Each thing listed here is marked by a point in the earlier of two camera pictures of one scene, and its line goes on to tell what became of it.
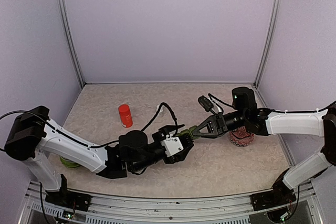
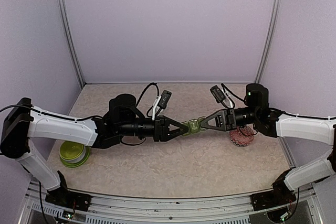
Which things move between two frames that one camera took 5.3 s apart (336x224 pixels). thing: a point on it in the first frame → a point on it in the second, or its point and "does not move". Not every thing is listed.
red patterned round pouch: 240,137 does not move
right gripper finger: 207,135 → 206,125
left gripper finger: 169,128 → 172,121
